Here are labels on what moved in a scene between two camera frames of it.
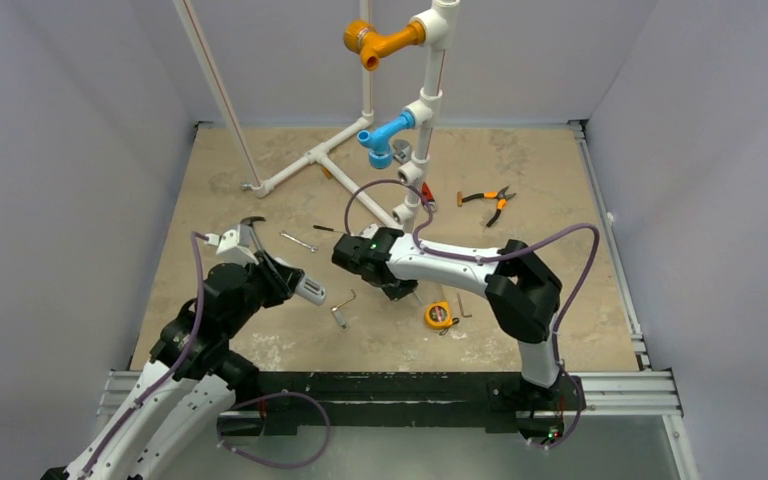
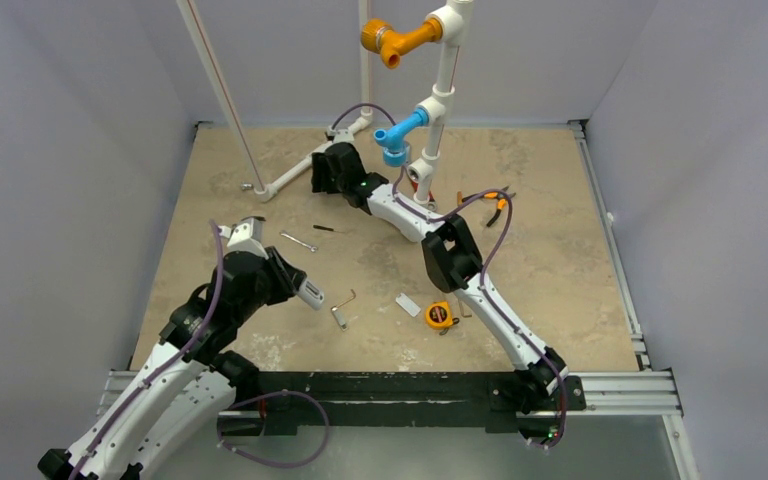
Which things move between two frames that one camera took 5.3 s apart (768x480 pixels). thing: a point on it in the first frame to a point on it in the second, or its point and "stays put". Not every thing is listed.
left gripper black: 281,279 stays put
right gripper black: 396,288 to 326,172
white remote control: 311,291 stays put
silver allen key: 342,323 stays put
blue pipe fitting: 380,154 to 392,139
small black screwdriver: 325,228 stays put
